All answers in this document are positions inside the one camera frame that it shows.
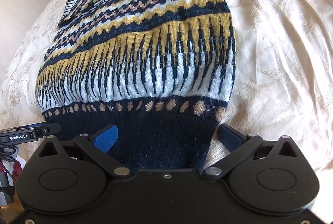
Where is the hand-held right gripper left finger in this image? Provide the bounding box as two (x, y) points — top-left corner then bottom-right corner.
(35, 124), (131, 178)

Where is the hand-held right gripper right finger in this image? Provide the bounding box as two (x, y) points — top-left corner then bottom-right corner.
(202, 123), (304, 179)

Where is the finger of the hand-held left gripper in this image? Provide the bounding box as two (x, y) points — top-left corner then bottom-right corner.
(36, 122), (62, 137)

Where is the navy yellow patterned knit sweater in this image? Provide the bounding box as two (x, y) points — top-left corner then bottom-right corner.
(35, 0), (237, 171)

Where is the cream embroidered bedspread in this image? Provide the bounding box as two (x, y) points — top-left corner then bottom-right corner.
(0, 0), (333, 180)

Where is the black cable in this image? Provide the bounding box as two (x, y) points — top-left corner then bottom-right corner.
(0, 144), (17, 194)

